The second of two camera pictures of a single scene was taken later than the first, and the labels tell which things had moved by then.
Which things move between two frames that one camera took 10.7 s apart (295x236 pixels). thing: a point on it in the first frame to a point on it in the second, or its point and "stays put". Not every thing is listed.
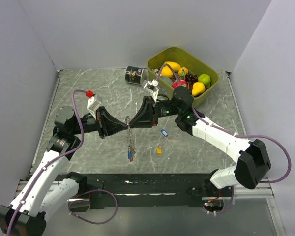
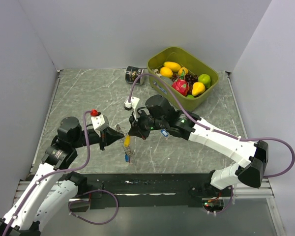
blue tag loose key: [164, 132] stays put
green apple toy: [205, 79] stays put
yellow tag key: [160, 149] to [127, 141]
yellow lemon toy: [166, 71] stays put
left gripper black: [106, 124] to [108, 136]
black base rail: [118, 191] stays put
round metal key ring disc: [130, 138] to [127, 150]
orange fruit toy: [183, 71] stays put
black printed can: [133, 74] stays put
